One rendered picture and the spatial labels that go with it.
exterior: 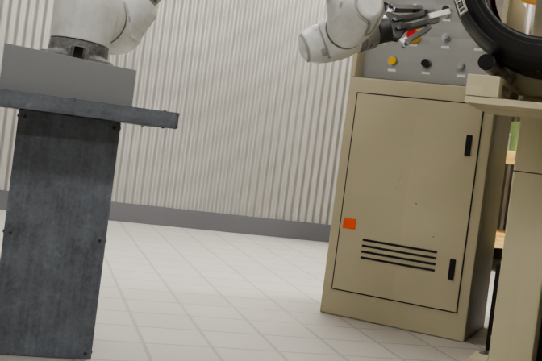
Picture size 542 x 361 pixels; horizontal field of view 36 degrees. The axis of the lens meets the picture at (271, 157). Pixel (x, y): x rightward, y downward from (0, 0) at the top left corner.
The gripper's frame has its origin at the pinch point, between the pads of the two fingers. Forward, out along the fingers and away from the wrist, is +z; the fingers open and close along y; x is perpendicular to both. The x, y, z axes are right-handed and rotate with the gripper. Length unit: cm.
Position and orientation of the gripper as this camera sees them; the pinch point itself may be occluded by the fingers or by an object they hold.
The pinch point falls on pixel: (437, 15)
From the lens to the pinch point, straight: 236.8
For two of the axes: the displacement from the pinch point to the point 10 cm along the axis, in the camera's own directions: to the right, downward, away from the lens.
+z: 9.0, -2.6, 3.5
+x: 2.7, -2.9, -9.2
